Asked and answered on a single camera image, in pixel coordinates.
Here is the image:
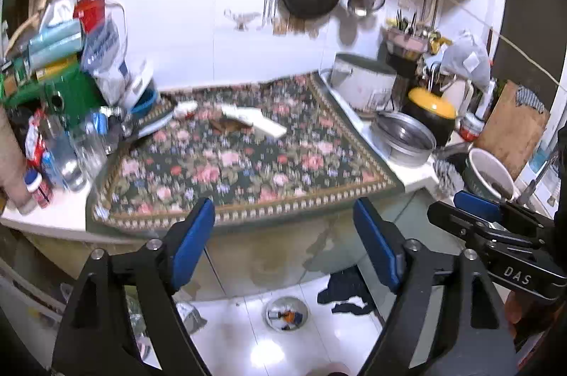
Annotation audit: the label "brown cardboard box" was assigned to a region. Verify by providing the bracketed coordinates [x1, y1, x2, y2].
[208, 113, 253, 134]

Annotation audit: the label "blue bowl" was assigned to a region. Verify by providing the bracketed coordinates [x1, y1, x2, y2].
[131, 87, 158, 120]

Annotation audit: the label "lower cabinet doors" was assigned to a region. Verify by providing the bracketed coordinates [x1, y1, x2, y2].
[26, 189, 462, 306]

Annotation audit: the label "teal tissue boxes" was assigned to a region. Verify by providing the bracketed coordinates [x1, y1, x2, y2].
[28, 19, 83, 71]

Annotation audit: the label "crumpled bag on floor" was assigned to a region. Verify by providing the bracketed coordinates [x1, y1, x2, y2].
[176, 301, 208, 335]

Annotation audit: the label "grey plastic bag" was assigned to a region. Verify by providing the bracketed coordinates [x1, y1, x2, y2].
[441, 30, 491, 91]

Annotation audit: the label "white rice cooker pot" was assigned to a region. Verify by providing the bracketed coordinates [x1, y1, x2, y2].
[329, 52, 397, 112]

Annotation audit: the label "dark cloth on floor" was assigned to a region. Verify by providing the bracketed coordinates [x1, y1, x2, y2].
[317, 266, 377, 316]

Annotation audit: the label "white kettle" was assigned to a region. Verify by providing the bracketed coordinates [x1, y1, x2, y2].
[434, 73, 474, 117]

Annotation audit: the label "steel trash bowl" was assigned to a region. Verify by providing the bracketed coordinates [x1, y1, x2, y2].
[263, 295, 309, 333]

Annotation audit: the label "red carton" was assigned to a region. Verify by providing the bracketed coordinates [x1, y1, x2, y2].
[73, 0, 106, 33]

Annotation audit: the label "black yellow-lidded pot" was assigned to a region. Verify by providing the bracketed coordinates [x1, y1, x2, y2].
[402, 87, 457, 147]

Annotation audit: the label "white bowl in sink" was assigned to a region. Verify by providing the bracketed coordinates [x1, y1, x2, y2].
[463, 147, 517, 201]

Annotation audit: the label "green box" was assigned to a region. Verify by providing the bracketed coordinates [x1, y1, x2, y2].
[3, 66, 106, 117]

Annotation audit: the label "small white pill bottle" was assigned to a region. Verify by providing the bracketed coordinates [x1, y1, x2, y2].
[18, 168, 42, 216]

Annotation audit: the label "stacked steel basins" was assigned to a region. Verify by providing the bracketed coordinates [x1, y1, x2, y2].
[370, 112, 436, 168]

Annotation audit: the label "wooden cutting board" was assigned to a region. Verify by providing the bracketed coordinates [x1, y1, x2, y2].
[474, 80, 550, 180]

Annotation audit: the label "white tissue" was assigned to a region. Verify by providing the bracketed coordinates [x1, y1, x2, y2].
[174, 101, 198, 119]

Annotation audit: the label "clear glass jar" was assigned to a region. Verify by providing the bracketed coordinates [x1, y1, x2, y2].
[70, 117, 107, 182]

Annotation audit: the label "floral tapestry mat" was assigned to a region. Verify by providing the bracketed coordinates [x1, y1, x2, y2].
[86, 73, 404, 233]

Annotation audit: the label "white blue plastic bag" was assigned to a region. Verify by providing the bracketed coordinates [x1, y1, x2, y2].
[81, 2, 130, 106]

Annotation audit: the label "utensil holder cup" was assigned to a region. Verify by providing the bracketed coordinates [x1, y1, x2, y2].
[385, 27, 429, 78]

